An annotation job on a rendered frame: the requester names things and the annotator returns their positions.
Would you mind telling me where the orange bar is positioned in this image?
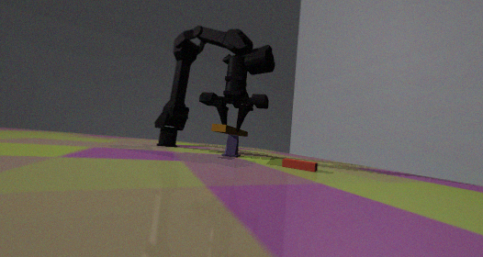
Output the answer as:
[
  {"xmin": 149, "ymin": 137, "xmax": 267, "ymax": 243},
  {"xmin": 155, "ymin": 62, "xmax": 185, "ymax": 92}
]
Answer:
[{"xmin": 211, "ymin": 124, "xmax": 248, "ymax": 137}]

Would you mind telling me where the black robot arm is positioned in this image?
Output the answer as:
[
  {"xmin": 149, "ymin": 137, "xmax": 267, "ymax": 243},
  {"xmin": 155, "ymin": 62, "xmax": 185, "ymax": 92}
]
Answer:
[{"xmin": 155, "ymin": 25, "xmax": 275, "ymax": 147}]

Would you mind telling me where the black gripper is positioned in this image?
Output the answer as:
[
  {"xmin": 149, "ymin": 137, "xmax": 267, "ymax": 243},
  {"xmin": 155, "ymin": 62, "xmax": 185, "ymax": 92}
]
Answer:
[{"xmin": 199, "ymin": 73, "xmax": 268, "ymax": 132}]

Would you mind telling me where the red cube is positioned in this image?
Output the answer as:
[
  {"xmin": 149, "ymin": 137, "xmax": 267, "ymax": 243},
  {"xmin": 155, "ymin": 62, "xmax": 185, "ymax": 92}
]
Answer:
[{"xmin": 282, "ymin": 158, "xmax": 318, "ymax": 172}]

